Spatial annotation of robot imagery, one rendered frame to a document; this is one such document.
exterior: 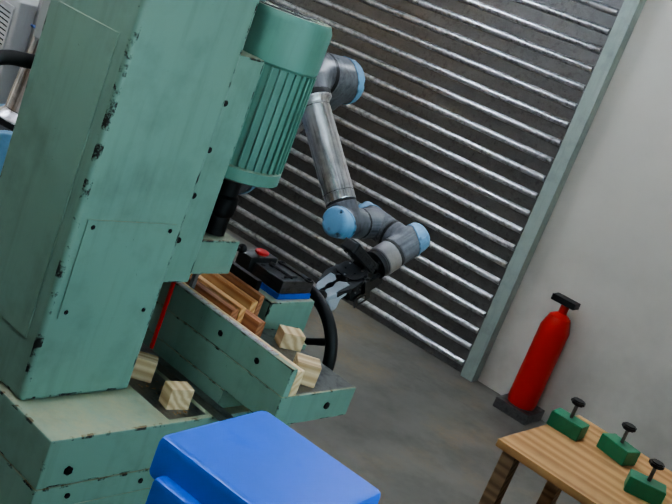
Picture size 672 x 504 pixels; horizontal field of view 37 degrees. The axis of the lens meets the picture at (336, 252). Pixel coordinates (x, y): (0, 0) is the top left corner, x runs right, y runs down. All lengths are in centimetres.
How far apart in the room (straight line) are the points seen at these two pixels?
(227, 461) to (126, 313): 80
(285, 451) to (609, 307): 382
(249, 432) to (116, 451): 73
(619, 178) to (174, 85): 337
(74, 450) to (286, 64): 73
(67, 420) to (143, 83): 54
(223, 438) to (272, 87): 92
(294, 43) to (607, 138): 313
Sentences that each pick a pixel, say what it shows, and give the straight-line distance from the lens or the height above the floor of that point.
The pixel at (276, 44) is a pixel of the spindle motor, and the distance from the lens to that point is 175.
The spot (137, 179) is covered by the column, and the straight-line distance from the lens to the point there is 159.
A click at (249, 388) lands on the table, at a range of 178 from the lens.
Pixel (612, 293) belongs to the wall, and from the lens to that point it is 472.
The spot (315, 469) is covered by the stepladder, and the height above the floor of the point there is 116.
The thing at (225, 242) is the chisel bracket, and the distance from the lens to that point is 189.
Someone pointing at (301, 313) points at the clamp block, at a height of 93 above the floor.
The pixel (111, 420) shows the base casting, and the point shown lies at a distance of 170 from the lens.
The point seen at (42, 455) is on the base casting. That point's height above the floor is 77.
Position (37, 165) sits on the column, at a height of 115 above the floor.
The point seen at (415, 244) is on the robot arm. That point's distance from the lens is 240.
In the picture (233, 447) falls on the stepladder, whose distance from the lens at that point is 95.
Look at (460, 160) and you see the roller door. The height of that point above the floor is 95.
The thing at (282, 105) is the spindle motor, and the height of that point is 134.
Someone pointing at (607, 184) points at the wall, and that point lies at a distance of 473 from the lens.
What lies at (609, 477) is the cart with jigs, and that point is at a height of 53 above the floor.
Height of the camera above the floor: 160
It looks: 15 degrees down
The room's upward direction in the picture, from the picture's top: 21 degrees clockwise
